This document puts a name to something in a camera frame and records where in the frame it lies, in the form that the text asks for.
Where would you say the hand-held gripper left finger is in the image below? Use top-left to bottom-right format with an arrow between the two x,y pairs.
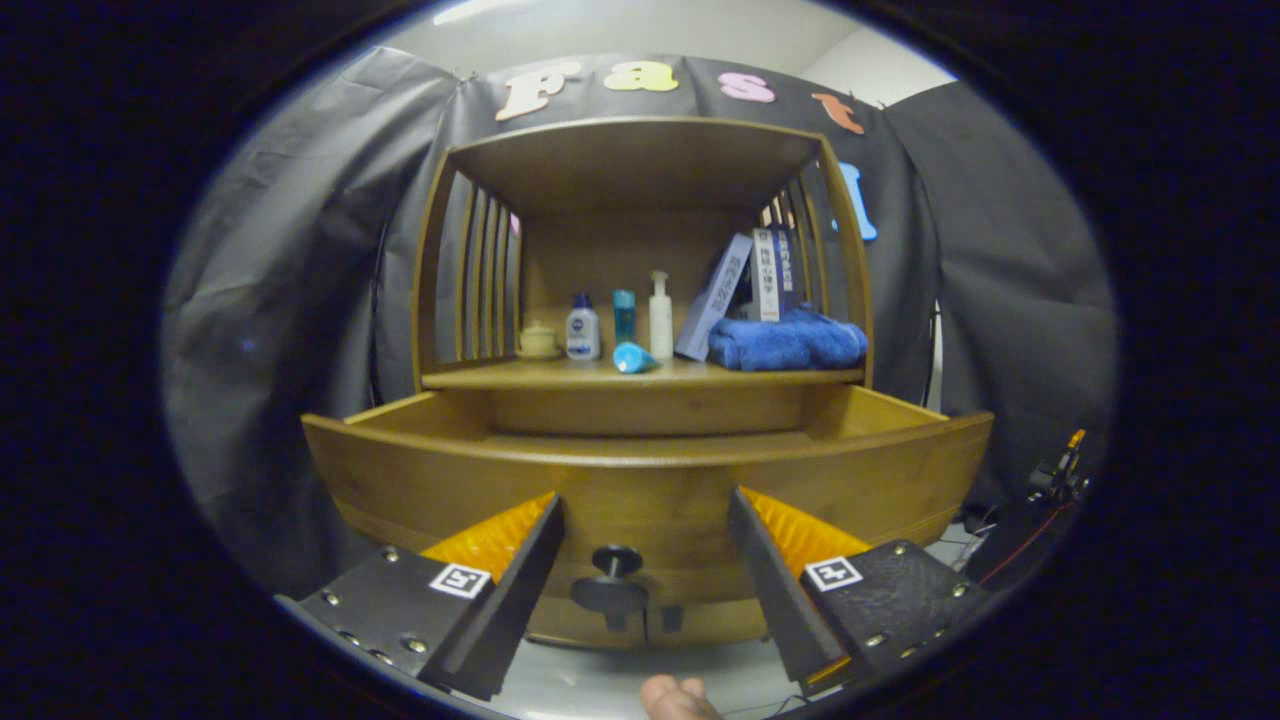
275,492 -> 567,701

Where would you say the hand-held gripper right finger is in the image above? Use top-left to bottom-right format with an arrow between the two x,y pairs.
727,487 -> 991,698

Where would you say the black drawer knob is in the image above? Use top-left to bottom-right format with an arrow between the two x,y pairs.
570,545 -> 651,616

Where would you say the wooden drawer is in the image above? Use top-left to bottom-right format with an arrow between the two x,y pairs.
302,385 -> 996,611

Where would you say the wooden countertop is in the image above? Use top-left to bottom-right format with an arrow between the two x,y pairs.
421,355 -> 866,391

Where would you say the wooden cabinet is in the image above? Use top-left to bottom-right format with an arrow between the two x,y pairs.
410,115 -> 876,646

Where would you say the blue folded towel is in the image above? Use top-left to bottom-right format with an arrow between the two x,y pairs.
707,305 -> 869,373

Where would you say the cream lidded teacup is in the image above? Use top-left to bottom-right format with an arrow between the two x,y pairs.
516,320 -> 561,361

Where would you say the white lotion bottle blue cap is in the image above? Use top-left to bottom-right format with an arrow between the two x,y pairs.
566,292 -> 602,362

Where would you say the light stand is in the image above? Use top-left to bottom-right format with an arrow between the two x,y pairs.
925,300 -> 946,411

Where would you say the white pump bottle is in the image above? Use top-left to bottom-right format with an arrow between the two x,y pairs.
649,270 -> 674,361

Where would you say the light purple book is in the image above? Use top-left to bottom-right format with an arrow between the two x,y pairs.
675,233 -> 754,362

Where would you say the white spine book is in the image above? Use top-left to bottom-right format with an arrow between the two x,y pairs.
752,228 -> 781,323

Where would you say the black clamp orange tip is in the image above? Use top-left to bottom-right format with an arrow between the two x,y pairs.
1028,430 -> 1091,506

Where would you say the dark blue book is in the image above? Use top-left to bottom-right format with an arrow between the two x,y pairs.
777,225 -> 801,313

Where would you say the black backdrop cloth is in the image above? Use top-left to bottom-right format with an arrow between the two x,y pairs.
160,45 -> 1119,601

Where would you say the red cable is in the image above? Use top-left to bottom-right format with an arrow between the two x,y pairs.
980,505 -> 1076,588

